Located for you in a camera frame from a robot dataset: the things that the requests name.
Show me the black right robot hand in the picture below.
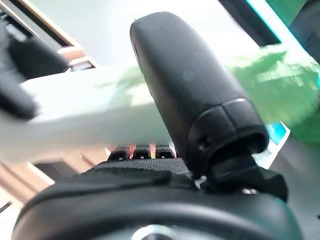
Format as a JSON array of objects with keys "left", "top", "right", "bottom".
[{"left": 11, "top": 11, "right": 305, "bottom": 240}]

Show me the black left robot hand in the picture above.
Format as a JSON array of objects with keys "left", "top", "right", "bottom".
[{"left": 0, "top": 23, "right": 72, "bottom": 121}]

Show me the large napa cabbage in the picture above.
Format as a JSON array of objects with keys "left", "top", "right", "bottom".
[{"left": 0, "top": 44, "right": 320, "bottom": 163}]

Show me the wide wooden crate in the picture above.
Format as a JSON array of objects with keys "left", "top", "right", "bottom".
[{"left": 0, "top": 147, "right": 113, "bottom": 203}]

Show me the white label blue print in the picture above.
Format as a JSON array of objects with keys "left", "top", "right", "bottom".
[{"left": 252, "top": 121, "right": 292, "bottom": 171}]

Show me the wooden display stand black frame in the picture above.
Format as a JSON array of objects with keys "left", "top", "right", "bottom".
[{"left": 0, "top": 0, "right": 100, "bottom": 73}]

